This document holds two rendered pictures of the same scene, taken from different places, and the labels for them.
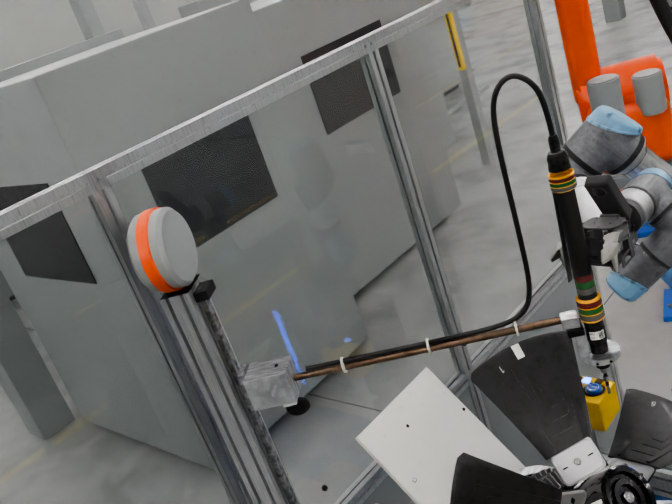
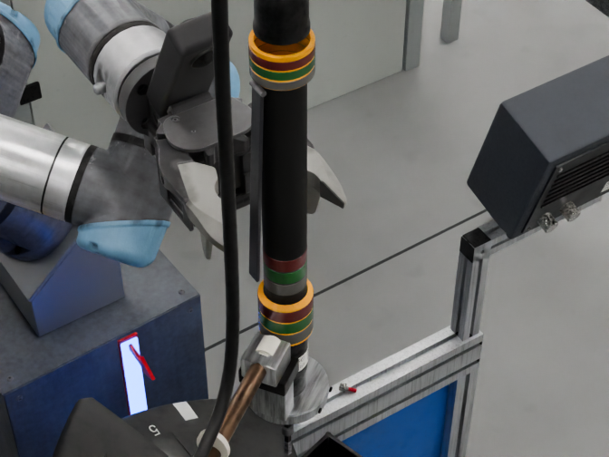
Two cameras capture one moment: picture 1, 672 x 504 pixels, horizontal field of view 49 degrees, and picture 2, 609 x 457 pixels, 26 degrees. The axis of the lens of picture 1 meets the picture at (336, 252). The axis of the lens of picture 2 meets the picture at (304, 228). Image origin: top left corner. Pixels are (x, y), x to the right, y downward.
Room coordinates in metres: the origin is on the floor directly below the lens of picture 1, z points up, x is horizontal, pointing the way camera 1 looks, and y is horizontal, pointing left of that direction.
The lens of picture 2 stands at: (1.04, 0.29, 2.34)
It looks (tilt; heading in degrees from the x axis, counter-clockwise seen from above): 45 degrees down; 278
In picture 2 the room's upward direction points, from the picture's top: straight up
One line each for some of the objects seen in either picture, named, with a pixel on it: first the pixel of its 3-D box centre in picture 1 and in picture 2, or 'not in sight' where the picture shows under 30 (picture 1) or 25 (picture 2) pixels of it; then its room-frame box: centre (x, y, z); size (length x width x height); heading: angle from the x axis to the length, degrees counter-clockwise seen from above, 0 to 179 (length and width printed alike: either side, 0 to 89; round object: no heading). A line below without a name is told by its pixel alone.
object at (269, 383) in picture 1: (270, 382); not in sight; (1.31, 0.21, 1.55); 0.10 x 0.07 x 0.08; 76
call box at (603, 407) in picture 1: (581, 402); not in sight; (1.61, -0.48, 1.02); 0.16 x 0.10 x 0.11; 41
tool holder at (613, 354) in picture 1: (590, 334); (282, 363); (1.15, -0.39, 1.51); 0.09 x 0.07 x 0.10; 76
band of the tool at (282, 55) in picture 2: (562, 180); (282, 56); (1.15, -0.40, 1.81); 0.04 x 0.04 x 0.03
